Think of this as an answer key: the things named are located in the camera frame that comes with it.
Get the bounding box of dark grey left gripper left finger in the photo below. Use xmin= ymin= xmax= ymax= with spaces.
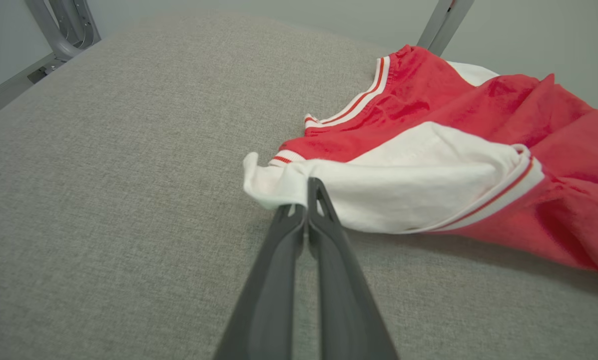
xmin=213 ymin=203 xmax=308 ymax=360

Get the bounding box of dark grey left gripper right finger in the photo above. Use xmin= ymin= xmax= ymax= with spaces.
xmin=306 ymin=177 xmax=400 ymax=360

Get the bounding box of red and white shirt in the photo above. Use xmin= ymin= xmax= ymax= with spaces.
xmin=242 ymin=44 xmax=598 ymax=285

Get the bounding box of grey fabric sofa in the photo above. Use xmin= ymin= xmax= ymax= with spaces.
xmin=0 ymin=12 xmax=598 ymax=360

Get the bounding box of grey metal base beam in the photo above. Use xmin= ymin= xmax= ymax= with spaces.
xmin=0 ymin=52 xmax=62 ymax=117

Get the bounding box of grey curved metal tube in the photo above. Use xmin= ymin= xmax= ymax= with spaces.
xmin=25 ymin=0 xmax=102 ymax=62

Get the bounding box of grey metal frame post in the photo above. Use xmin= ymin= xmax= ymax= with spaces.
xmin=417 ymin=0 xmax=475 ymax=57

